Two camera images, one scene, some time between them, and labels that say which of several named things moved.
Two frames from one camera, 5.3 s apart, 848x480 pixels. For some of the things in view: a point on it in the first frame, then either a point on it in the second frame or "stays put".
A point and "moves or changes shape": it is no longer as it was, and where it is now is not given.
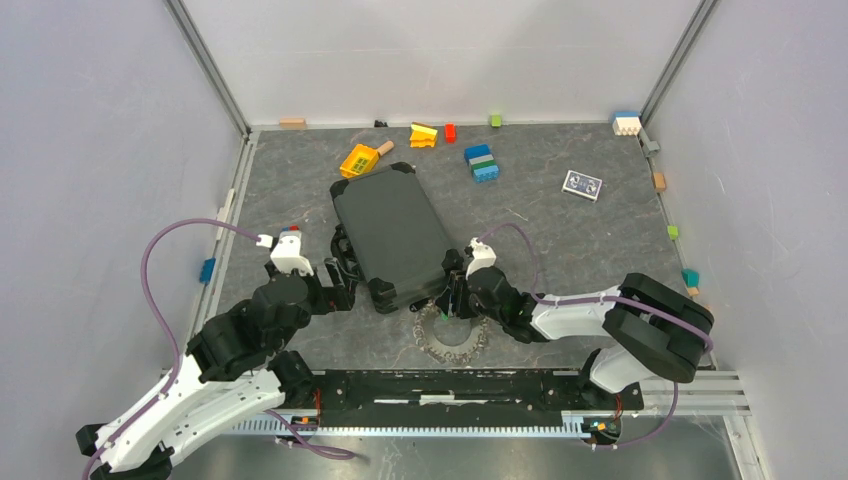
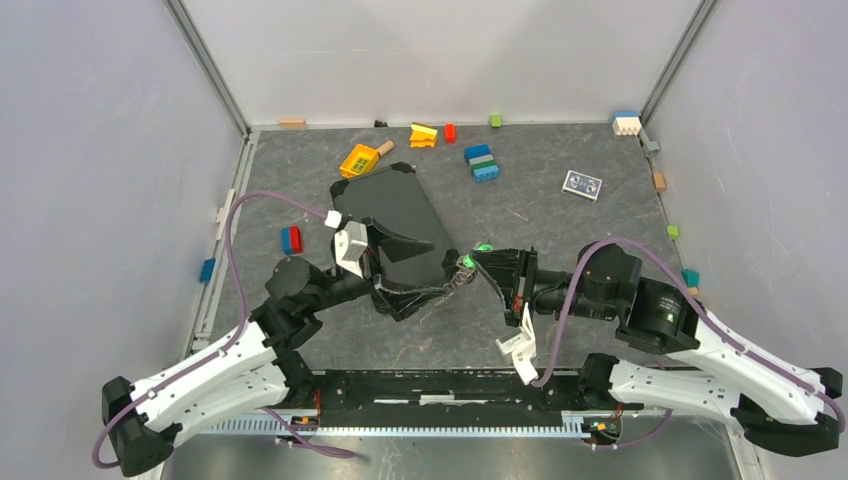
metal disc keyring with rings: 454,339 moves or changes shape
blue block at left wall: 206,270 stays put
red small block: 450,133 stays put
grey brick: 652,148 stays put
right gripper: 456,281 to 503,265
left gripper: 339,296 to 400,301
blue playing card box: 582,185 stays put
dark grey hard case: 392,231 stays put
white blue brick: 626,123 stays put
